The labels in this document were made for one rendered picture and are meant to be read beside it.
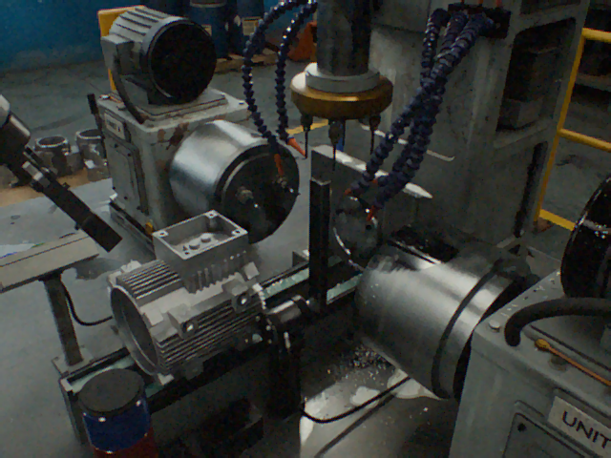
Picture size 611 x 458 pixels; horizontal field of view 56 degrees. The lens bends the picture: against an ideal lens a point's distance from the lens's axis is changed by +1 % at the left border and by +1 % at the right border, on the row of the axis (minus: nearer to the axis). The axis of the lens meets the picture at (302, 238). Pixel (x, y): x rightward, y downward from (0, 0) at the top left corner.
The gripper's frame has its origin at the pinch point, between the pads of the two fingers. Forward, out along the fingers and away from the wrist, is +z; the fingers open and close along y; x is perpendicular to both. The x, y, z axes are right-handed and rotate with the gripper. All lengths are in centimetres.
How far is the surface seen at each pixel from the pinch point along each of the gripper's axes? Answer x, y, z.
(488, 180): -58, -23, 41
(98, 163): -24, 224, 118
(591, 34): -211, 46, 139
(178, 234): -8.1, -1.3, 12.0
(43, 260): 10.4, 15.3, 8.4
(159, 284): -0.1, -9.0, 10.3
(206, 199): -19.0, 16.5, 25.4
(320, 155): -42, 6, 30
